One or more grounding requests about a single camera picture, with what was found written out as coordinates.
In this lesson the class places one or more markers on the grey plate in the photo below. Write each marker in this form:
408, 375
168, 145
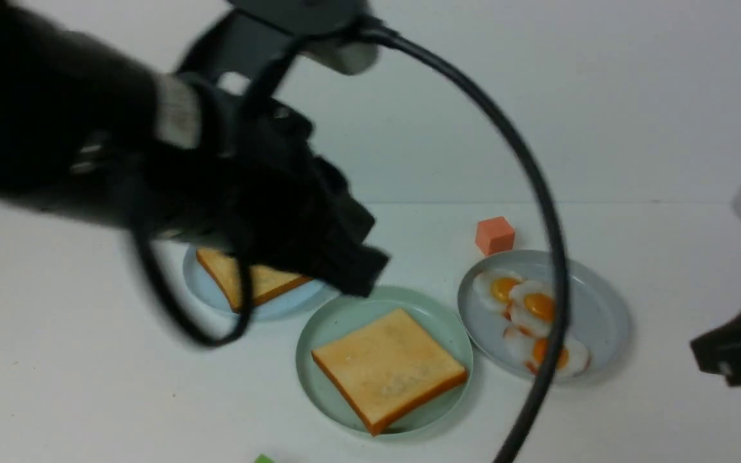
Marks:
600, 318

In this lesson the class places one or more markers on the green cube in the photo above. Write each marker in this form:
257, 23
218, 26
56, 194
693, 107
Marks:
263, 459

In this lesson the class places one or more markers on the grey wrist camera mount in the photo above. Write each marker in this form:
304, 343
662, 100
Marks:
260, 40

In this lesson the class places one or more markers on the orange cube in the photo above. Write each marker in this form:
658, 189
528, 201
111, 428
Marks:
495, 235

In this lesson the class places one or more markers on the light blue plate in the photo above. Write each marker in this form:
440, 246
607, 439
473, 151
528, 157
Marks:
203, 291

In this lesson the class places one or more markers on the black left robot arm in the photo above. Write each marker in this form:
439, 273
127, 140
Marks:
73, 109

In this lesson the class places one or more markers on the toast slice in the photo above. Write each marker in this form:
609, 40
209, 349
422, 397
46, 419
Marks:
268, 283
388, 368

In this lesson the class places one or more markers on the mint green plate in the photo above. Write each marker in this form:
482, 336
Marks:
344, 314

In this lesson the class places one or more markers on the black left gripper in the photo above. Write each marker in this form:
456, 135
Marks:
253, 188

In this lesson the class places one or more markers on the fried egg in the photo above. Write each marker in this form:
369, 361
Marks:
492, 289
529, 352
532, 308

